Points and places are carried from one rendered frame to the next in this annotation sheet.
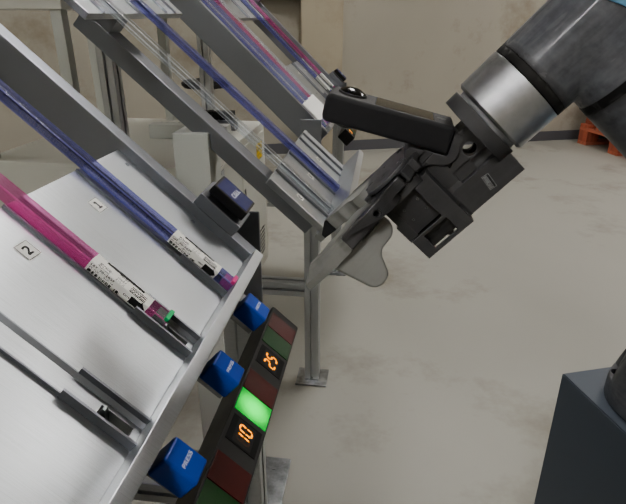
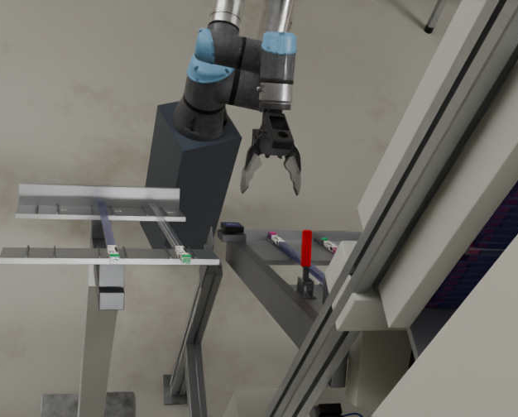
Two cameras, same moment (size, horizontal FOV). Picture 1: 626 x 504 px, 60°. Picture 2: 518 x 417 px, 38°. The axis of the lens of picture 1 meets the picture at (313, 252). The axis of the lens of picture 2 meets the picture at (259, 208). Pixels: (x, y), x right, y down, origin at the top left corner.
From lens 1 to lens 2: 1.79 m
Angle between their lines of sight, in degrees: 90
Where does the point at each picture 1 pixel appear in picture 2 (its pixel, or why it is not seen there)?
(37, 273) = not seen: hidden behind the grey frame
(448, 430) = not seen: outside the picture
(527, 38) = (290, 74)
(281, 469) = (55, 400)
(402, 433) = not seen: outside the picture
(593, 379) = (185, 141)
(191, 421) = not seen: outside the picture
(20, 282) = not seen: hidden behind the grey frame
